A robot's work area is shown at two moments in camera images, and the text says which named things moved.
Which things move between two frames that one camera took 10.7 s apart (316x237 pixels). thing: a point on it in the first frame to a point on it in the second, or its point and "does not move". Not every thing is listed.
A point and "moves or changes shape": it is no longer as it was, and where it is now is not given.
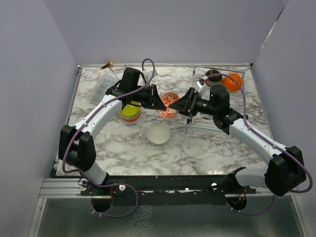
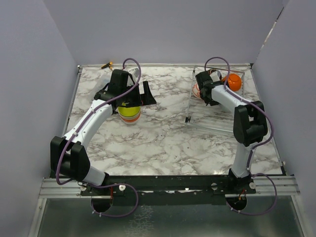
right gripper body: (200, 105) to (213, 102)
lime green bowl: (131, 109) does not move
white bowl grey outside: (158, 133) moves or changes shape
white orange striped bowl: (131, 120) does not move
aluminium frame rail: (59, 187) does not move
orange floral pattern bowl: (167, 99) moves or changes shape
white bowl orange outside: (230, 85) does not move
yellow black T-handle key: (109, 64) does not move
